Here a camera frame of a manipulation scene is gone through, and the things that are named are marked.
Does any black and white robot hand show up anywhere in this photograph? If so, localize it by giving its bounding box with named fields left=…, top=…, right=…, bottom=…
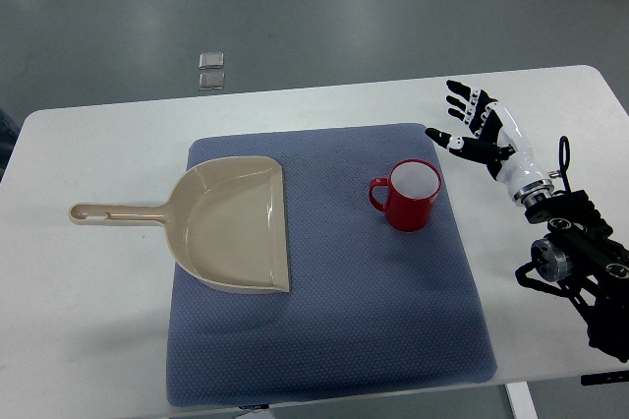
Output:
left=426, top=80, right=554, bottom=208

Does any red cup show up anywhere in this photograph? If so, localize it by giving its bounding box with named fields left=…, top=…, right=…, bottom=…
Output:
left=369, top=159, right=442, bottom=232

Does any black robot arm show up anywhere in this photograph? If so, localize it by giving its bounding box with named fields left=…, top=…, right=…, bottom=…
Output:
left=515, top=136, right=628, bottom=363

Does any beige plastic dustpan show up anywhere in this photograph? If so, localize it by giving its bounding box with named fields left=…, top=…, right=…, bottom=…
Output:
left=69, top=155, right=291, bottom=294

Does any blue textured mat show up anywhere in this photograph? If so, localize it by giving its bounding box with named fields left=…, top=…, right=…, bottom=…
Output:
left=166, top=123, right=496, bottom=407

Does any white table leg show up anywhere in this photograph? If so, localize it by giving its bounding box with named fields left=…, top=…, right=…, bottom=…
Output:
left=505, top=382, right=538, bottom=419

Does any black table control panel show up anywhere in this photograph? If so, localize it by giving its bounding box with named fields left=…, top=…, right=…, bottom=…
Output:
left=580, top=371, right=629, bottom=387

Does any lower silver floor plate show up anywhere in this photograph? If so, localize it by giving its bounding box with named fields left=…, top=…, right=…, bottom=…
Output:
left=199, top=72, right=225, bottom=90

